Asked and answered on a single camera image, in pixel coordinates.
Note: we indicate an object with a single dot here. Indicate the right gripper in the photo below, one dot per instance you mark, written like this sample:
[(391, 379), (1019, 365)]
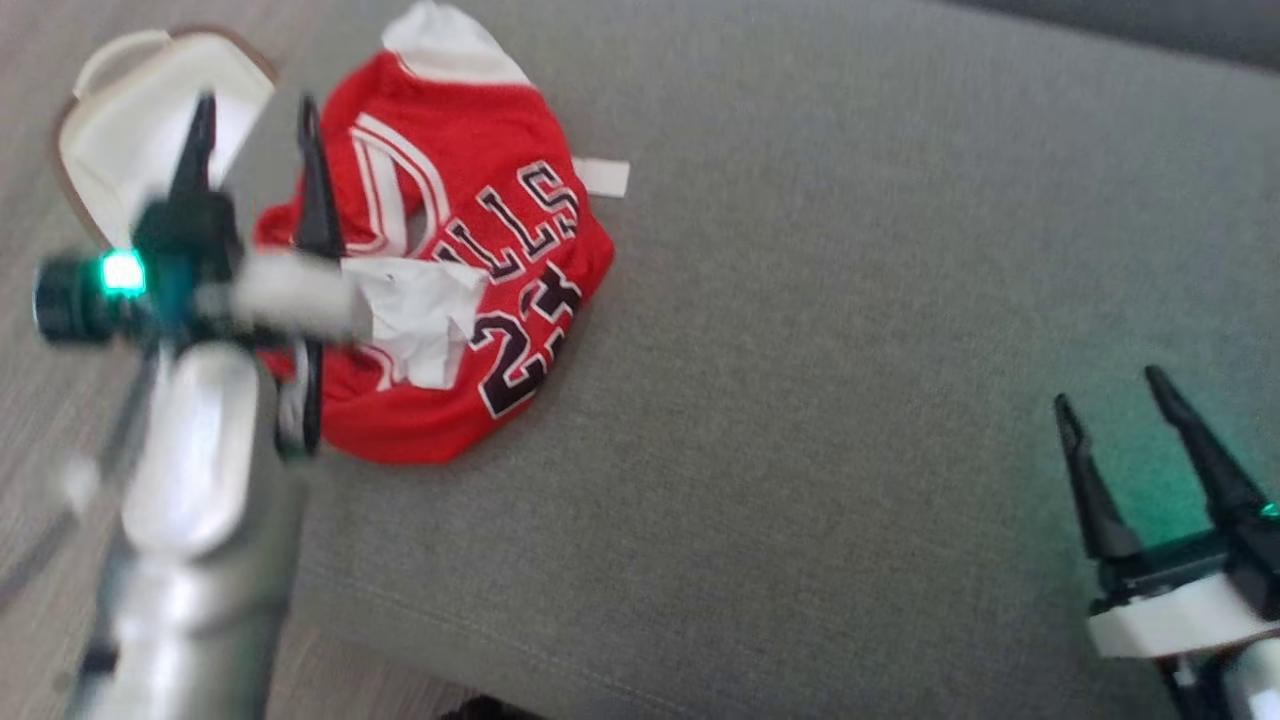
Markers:
[(1170, 610)]

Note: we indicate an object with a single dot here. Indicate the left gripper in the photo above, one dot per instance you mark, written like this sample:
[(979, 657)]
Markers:
[(190, 270)]

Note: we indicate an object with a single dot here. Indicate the red Bulls basketball jersey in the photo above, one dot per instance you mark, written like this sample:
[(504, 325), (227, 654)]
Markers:
[(470, 150)]

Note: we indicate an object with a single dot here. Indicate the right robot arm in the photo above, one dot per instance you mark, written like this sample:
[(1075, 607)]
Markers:
[(1250, 685)]

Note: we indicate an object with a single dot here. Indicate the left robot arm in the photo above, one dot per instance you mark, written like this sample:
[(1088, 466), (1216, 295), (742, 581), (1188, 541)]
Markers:
[(200, 500)]

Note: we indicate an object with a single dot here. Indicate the white round basket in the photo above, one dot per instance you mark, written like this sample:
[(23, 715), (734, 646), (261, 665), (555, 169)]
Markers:
[(120, 120)]

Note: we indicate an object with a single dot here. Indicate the large grey sofa cushion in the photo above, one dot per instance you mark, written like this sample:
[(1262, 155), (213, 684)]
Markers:
[(800, 400)]

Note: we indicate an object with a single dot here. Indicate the small grey sofa cushion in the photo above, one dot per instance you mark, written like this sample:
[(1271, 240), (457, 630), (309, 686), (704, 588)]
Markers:
[(1180, 25)]

